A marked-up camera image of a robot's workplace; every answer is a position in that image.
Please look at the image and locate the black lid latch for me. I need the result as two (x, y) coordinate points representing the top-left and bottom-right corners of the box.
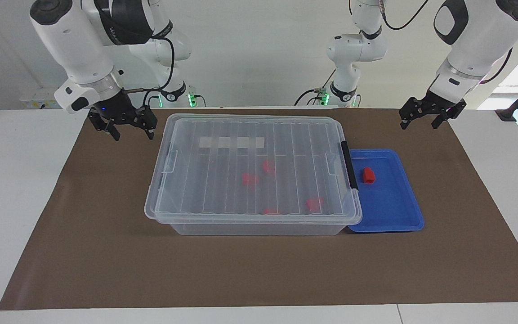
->
(340, 140), (359, 191)

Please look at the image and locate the blue plastic tray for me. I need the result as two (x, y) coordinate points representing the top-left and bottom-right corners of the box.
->
(346, 148), (425, 234)

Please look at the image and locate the clear plastic storage box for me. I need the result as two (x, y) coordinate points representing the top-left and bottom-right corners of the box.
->
(150, 114), (359, 237)

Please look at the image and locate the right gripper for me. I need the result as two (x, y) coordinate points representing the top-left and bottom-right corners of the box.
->
(88, 90), (159, 142)

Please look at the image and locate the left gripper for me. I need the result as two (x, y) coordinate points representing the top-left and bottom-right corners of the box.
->
(398, 89), (467, 131)

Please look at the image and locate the clear plastic box lid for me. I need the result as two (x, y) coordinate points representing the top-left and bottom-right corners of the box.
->
(144, 113), (363, 226)

